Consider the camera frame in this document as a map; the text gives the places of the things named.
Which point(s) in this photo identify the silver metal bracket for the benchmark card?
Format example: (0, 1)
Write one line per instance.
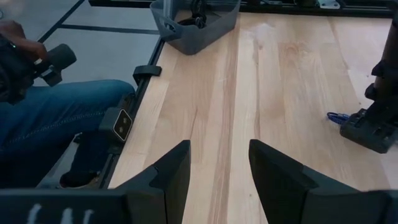
(328, 3)

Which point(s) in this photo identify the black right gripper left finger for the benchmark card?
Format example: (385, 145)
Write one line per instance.
(168, 193)

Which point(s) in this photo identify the person's hand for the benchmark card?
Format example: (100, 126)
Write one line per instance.
(18, 39)

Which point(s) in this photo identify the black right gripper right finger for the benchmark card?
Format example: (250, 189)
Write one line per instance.
(286, 186)

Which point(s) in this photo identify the grey plastic bin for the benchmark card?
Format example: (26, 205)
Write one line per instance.
(196, 34)

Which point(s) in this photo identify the person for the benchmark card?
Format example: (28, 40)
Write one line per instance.
(46, 118)

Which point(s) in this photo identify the person's shoe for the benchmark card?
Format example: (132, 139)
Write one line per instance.
(77, 180)

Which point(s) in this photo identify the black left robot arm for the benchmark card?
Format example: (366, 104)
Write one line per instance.
(388, 77)

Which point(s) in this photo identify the black edge clamp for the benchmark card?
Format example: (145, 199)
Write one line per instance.
(146, 73)

